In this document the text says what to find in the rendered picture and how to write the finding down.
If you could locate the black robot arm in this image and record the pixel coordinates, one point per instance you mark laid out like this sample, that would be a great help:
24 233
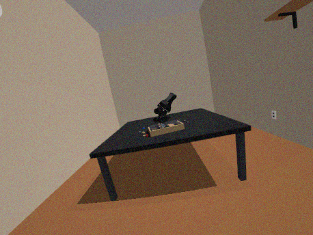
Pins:
165 105

